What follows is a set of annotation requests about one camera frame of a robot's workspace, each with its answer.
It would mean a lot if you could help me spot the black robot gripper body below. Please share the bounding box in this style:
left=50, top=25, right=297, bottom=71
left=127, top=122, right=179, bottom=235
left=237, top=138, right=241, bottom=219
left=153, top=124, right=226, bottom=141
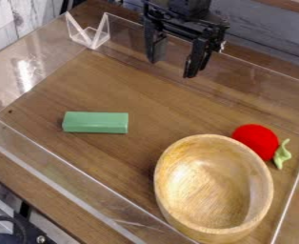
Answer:
left=142, top=0, right=230, bottom=52

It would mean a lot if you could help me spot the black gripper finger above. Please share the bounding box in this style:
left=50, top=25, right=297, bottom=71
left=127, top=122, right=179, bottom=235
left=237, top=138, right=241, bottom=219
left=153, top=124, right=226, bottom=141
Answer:
left=143, top=17, right=167, bottom=64
left=182, top=37, right=211, bottom=78

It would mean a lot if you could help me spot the red plush tomato toy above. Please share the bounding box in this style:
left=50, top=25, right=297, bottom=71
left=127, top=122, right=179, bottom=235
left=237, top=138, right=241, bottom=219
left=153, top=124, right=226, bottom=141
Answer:
left=230, top=124, right=291, bottom=170

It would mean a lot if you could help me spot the green rectangular block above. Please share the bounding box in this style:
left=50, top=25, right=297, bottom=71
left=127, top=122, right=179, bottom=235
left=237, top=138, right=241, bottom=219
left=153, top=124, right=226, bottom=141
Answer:
left=62, top=112, right=127, bottom=133

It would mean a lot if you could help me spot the wooden bowl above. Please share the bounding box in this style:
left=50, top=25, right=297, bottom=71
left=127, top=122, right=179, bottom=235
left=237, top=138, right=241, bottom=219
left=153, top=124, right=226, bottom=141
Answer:
left=153, top=134, right=274, bottom=244

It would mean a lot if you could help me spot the clear acrylic corner bracket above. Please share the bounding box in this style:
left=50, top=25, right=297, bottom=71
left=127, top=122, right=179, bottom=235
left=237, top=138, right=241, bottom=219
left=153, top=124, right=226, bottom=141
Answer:
left=64, top=12, right=110, bottom=50

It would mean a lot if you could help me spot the clear acrylic tray wall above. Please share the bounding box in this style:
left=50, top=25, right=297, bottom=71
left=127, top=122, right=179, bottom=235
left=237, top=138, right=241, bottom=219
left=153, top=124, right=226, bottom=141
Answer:
left=0, top=10, right=299, bottom=244

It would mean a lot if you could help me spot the black clamp with cable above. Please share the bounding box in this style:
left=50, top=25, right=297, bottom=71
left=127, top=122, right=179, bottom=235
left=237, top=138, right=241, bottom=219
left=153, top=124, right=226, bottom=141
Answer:
left=0, top=212, right=56, bottom=244

